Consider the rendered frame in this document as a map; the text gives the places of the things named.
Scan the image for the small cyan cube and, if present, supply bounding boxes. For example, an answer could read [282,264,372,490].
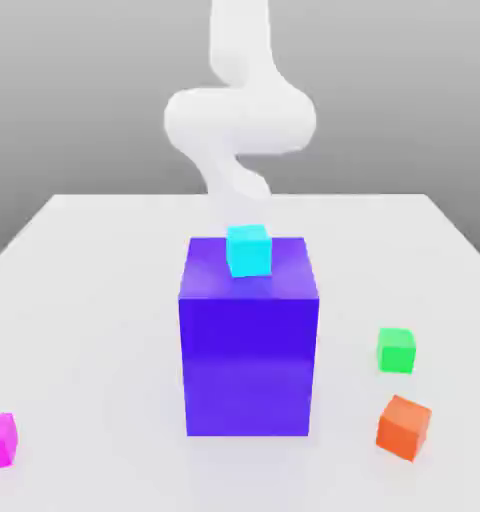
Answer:
[225,224,273,278]

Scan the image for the small green cube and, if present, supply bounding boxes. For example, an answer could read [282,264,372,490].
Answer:
[376,327,417,375]

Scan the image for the small orange cube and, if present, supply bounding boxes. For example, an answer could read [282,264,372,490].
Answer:
[375,394,433,464]

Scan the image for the large purple box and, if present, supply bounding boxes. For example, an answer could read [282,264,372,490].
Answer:
[177,236,320,438]

